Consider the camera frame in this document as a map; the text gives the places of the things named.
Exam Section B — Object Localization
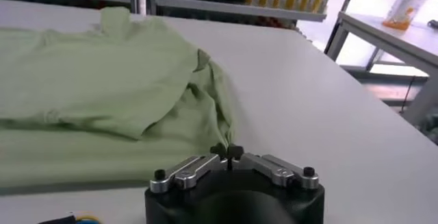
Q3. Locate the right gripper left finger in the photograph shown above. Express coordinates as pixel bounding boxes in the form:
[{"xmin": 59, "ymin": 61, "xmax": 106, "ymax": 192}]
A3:
[{"xmin": 149, "ymin": 142, "xmax": 229, "ymax": 194}]

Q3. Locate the light green t-shirt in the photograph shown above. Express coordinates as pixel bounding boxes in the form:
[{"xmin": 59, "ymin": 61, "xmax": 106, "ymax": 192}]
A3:
[{"xmin": 0, "ymin": 5, "xmax": 237, "ymax": 192}]

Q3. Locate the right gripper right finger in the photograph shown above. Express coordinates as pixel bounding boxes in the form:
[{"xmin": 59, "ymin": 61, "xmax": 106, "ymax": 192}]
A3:
[{"xmin": 228, "ymin": 144, "xmax": 320, "ymax": 189}]

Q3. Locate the clear object with orange end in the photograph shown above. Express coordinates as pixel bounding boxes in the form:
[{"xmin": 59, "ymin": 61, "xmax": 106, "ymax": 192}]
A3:
[{"xmin": 382, "ymin": 0, "xmax": 427, "ymax": 31}]

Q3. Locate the white metal-frame side table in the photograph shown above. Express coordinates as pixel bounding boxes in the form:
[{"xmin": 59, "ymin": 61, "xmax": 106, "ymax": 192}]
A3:
[{"xmin": 323, "ymin": 11, "xmax": 438, "ymax": 127}]

